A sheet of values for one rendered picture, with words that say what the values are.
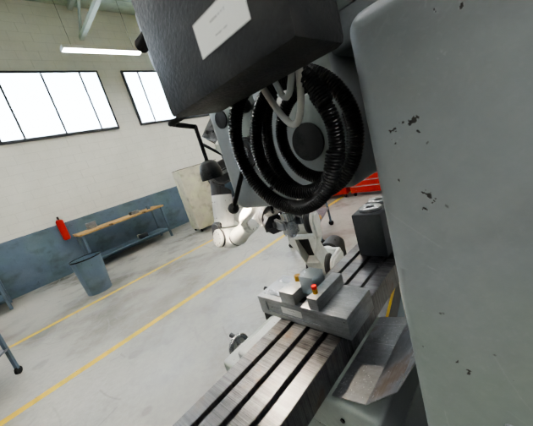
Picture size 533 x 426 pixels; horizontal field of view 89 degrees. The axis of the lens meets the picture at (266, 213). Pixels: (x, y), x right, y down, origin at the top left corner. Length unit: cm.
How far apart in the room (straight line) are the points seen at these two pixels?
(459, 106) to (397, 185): 10
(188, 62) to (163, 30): 5
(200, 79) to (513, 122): 29
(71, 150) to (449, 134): 821
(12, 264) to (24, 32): 521
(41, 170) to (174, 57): 786
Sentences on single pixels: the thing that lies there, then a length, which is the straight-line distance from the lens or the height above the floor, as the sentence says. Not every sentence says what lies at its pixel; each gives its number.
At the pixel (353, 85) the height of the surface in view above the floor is 151.
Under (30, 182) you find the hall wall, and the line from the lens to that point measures 810.
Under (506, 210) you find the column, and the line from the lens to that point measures 35.
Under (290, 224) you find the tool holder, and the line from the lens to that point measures 76.
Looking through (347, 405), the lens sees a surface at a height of 83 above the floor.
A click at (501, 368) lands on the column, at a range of 45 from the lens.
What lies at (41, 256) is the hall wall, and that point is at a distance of 805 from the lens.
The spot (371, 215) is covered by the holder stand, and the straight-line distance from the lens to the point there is 115.
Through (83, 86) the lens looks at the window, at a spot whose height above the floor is 426.
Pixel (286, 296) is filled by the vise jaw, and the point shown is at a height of 100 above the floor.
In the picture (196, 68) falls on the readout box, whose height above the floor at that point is 154.
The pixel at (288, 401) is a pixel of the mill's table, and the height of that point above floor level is 91.
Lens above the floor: 145
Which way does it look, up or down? 12 degrees down
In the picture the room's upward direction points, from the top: 17 degrees counter-clockwise
